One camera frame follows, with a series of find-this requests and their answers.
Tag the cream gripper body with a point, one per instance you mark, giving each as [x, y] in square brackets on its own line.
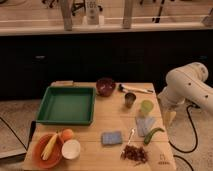
[169, 117]

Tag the blue sponge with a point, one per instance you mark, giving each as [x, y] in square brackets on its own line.
[111, 138]

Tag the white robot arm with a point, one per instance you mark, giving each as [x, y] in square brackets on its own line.
[185, 83]

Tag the green plastic tray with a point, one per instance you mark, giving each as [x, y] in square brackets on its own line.
[67, 106]

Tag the light green plastic cup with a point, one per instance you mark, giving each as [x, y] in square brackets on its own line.
[146, 107]

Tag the green chili pepper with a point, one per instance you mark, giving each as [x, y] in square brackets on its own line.
[149, 136]

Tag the metal spoon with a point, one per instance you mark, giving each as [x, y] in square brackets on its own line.
[132, 132]

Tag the small metal cup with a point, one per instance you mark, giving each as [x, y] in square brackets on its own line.
[129, 99]

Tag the pile of dried red bits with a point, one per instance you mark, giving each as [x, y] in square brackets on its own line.
[137, 154]

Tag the dark red bowl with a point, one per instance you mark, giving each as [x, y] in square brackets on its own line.
[105, 86]

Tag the orange fruit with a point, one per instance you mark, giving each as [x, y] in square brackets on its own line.
[67, 134]

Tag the yellow corn cob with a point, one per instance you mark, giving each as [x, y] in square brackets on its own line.
[49, 147]

